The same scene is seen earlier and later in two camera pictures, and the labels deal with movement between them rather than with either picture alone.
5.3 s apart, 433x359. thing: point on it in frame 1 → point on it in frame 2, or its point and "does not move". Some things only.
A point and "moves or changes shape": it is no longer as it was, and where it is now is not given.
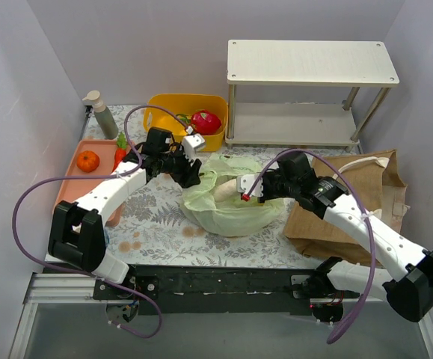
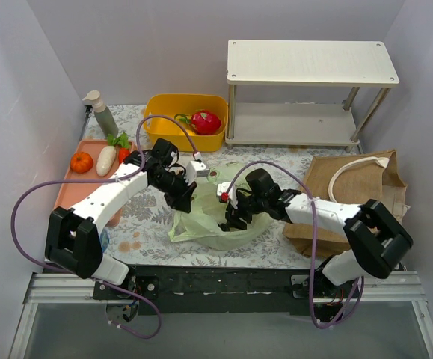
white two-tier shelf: [366, 66] does not move
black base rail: [218, 289] does not move
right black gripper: [265, 188] → [238, 206]
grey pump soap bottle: [105, 121] does not move
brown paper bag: [373, 182] does not move
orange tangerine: [87, 161] moves or changes shape
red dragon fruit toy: [206, 123] does not move
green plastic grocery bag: [213, 203] moves or changes shape
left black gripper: [182, 169] → [181, 193]
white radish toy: [224, 190] moves or changes shape
